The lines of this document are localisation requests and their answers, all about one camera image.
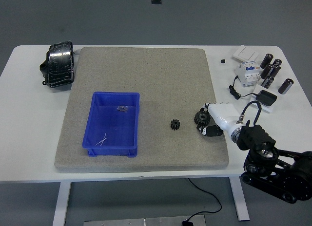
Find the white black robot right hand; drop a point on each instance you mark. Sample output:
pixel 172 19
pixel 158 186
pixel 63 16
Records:
pixel 224 114

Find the large black gear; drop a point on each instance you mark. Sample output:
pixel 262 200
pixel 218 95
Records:
pixel 201 117

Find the small black gear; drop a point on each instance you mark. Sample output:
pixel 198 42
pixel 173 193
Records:
pixel 174 125

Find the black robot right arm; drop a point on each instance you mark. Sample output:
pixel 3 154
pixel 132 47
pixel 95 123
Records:
pixel 258 138

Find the flat white box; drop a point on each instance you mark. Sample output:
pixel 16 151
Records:
pixel 265 108

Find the blue plastic box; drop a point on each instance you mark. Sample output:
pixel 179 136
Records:
pixel 112 128

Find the black power adapter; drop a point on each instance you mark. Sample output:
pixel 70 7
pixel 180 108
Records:
pixel 267 97

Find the white circuit breaker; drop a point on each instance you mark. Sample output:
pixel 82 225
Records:
pixel 246 73

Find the small black cube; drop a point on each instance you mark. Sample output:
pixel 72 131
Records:
pixel 223 61

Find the dark cylindrical capacitor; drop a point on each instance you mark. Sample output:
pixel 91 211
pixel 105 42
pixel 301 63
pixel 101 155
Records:
pixel 275 70
pixel 278 61
pixel 266 71
pixel 267 81
pixel 285 86
pixel 266 61

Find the grey-brown mat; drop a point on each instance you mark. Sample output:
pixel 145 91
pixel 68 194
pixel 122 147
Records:
pixel 158 77

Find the white table leg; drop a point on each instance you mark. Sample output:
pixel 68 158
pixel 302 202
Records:
pixel 61 204
pixel 240 201

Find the small clear plastic bag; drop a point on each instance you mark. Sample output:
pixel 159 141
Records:
pixel 122 108

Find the black floor plug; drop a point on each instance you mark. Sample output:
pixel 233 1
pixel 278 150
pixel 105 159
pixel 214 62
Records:
pixel 186 222

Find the black floor marker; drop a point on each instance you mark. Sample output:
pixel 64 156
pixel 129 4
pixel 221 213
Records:
pixel 156 1

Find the metal floor plate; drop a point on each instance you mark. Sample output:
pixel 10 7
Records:
pixel 122 223

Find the black wrapped device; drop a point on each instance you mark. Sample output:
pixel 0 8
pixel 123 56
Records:
pixel 59 65

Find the white wall switch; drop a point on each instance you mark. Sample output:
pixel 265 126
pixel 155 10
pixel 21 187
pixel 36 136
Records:
pixel 245 53

